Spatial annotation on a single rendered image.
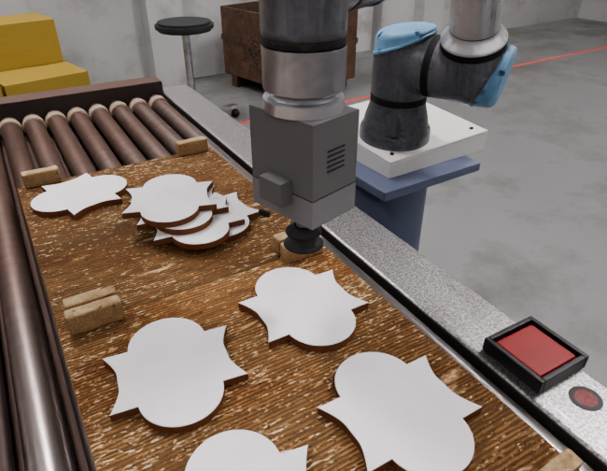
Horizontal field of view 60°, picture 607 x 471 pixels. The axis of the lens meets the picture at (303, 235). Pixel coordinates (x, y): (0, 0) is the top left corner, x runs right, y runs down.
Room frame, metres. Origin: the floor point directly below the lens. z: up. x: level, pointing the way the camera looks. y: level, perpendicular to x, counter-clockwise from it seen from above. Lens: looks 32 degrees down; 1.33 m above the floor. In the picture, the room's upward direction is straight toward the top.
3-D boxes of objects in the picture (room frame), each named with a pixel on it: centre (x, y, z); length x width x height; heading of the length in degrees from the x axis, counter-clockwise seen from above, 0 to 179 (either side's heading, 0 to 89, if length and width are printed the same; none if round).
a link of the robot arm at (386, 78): (1.07, -0.20, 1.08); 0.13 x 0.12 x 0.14; 59
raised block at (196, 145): (0.94, 0.21, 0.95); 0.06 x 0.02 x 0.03; 121
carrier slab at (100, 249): (0.71, 0.23, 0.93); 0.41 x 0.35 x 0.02; 31
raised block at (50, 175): (0.80, 0.44, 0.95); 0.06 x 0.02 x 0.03; 121
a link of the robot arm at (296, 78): (0.48, 0.00, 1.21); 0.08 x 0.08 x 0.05
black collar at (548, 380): (0.42, -0.25, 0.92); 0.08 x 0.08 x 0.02; 30
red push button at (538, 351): (0.42, -0.25, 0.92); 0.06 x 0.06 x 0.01; 30
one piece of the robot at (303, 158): (0.47, 0.01, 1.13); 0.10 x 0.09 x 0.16; 136
